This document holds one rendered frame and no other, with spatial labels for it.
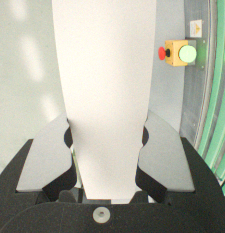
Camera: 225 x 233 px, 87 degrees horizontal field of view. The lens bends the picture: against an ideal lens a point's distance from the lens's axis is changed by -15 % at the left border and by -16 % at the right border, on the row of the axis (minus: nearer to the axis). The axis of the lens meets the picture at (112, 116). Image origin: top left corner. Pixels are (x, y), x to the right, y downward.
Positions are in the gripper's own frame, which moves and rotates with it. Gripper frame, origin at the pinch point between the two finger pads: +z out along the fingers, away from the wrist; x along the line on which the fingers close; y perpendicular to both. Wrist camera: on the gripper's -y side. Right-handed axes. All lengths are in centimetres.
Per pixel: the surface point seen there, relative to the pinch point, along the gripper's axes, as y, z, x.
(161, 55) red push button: -2.3, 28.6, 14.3
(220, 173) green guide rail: 32, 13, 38
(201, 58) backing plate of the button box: -2.9, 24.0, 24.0
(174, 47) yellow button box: -4.8, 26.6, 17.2
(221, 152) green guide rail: 25.7, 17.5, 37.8
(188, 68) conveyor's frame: 1.3, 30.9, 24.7
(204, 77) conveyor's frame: 1.8, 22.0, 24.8
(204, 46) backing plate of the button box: -6.0, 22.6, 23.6
